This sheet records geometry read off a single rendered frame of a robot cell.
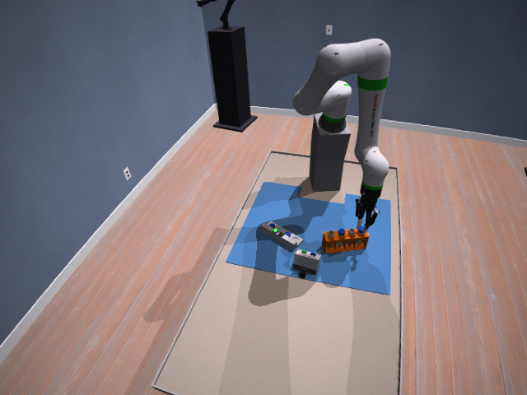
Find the white control panel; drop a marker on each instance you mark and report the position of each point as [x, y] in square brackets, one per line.
[306, 262]

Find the blue flat mat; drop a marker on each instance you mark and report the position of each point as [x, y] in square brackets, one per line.
[364, 269]

